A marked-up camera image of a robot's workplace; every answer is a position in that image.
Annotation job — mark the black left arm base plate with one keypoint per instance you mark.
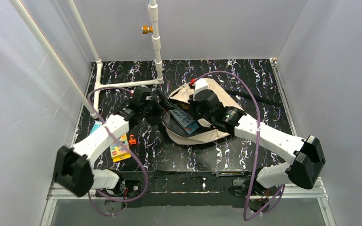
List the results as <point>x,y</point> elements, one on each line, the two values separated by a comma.
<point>130,188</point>

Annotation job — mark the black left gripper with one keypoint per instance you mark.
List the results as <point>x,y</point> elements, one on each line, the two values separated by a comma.
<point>157,101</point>

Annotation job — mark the beige student backpack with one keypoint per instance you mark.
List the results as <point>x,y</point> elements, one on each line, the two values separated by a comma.
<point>203,133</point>

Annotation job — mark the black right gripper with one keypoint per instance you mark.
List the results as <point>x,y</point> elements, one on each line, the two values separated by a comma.
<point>196,105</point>

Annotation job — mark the small orange toy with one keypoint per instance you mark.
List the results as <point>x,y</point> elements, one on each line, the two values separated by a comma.
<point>132,140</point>

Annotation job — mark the blue striped pencil pack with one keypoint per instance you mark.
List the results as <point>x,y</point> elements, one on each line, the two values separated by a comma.
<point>95,126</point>

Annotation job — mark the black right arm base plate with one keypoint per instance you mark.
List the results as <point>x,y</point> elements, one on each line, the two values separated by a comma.
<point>239,187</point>

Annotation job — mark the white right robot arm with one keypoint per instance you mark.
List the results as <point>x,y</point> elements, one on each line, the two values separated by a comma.
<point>304,158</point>

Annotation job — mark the light blue picture book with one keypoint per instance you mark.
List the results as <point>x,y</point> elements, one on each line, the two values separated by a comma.
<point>185,120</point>

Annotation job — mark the yellow crayon box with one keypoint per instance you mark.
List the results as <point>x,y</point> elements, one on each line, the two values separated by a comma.
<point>118,152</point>

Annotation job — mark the orange knob on pipe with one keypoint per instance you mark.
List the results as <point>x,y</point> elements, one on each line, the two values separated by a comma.
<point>146,29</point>

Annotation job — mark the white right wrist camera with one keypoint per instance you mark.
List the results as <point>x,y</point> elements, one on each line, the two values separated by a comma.
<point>198,85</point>

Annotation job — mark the steel wrench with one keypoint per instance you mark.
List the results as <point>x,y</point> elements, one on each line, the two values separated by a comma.
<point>218,174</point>

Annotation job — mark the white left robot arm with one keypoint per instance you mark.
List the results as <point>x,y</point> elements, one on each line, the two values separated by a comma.
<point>74,166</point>

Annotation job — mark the aluminium rail frame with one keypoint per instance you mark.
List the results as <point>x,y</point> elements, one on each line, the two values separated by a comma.
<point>57,192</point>

